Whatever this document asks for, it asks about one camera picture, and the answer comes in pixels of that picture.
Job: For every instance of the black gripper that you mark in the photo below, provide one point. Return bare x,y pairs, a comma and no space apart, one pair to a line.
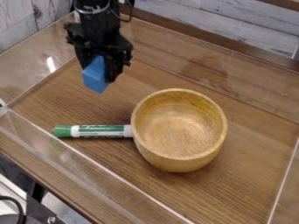
96,36

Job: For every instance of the blue rectangular block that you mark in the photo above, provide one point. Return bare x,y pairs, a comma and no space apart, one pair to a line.
94,75

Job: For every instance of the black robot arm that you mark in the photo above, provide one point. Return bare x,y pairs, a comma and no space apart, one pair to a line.
97,6

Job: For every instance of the brown wooden bowl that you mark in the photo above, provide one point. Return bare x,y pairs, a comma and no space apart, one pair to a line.
180,128

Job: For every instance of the green and white marker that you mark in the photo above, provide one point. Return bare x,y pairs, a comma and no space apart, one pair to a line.
93,131

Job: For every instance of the black metal base bracket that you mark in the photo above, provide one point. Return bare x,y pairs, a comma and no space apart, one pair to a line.
38,214

